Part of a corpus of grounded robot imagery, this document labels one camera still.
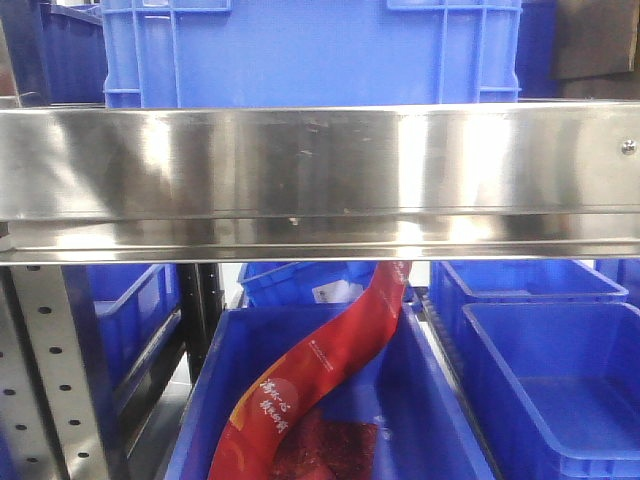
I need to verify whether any stainless steel shelf rail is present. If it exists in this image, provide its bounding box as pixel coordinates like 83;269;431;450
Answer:
1;101;639;265

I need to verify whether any blue bin lower left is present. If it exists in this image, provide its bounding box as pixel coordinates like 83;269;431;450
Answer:
85;263;182;396

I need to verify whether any blue bin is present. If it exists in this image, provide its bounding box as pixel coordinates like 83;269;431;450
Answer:
238;261;406;307
463;303;639;479
85;263;182;396
429;259;629;341
165;304;494;479

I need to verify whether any blue bin lower right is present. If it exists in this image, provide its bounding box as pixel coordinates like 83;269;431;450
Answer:
463;303;639;479

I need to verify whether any blue bin lower centre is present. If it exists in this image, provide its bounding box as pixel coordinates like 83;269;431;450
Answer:
165;304;494;479

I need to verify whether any blue bin behind right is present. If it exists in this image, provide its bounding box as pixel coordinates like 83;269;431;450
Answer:
429;259;629;341

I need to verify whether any perforated steel shelf post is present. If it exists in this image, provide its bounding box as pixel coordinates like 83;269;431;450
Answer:
1;265;129;479

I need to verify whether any blue bin behind centre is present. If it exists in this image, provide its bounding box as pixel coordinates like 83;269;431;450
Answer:
238;261;406;307

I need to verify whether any large blue crate on shelf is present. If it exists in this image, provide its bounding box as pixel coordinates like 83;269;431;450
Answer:
101;1;522;108

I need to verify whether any dark red textured sheet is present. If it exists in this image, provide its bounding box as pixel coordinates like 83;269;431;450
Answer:
269;409;378;480

